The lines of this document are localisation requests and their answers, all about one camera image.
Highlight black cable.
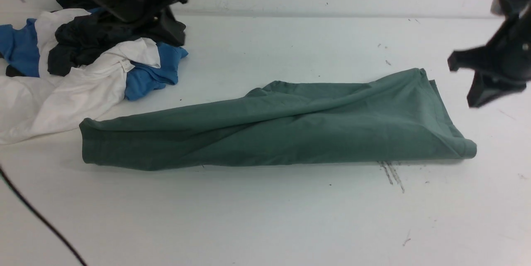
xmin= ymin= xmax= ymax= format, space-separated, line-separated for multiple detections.
xmin=0 ymin=166 xmax=88 ymax=266

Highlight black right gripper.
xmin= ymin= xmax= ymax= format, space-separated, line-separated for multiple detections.
xmin=447 ymin=0 xmax=530 ymax=108

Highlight green long-sleeved shirt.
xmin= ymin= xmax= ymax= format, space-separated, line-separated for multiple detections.
xmin=79 ymin=68 xmax=477 ymax=171

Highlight blue shirt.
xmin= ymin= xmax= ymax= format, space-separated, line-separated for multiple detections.
xmin=1 ymin=9 xmax=188 ymax=103

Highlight dark grey shirt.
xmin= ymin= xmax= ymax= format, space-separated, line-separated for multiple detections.
xmin=6 ymin=0 xmax=187 ymax=78

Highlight white shirt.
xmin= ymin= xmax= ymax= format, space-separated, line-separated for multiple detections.
xmin=0 ymin=9 xmax=161 ymax=144

